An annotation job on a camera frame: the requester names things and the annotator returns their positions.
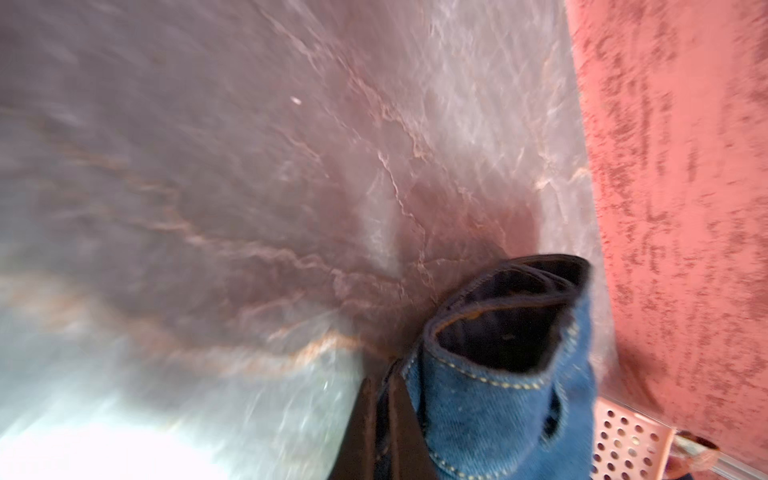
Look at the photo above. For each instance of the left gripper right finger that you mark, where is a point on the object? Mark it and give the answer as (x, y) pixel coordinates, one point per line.
(409, 455)

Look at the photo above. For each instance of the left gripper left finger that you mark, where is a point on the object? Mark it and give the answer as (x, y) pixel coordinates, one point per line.
(356, 456)

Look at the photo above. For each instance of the dark denim button skirt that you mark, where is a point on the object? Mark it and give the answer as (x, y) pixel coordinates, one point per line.
(500, 377)

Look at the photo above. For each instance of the pink perforated plastic basket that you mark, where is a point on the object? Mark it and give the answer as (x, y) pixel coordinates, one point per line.
(628, 445)

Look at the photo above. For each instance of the red cloth in basket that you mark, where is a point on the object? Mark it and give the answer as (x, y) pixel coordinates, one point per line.
(689, 454)

